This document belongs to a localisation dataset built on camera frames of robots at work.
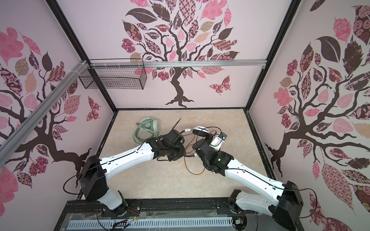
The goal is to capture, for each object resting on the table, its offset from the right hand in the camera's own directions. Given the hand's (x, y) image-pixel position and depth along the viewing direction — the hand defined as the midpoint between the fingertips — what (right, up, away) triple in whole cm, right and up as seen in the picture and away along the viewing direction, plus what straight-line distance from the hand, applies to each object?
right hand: (207, 141), depth 78 cm
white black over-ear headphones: (-4, +6, +1) cm, 7 cm away
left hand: (-12, -9, +1) cm, 15 cm away
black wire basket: (-75, +49, +44) cm, 100 cm away
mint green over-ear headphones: (-39, +6, +23) cm, 46 cm away
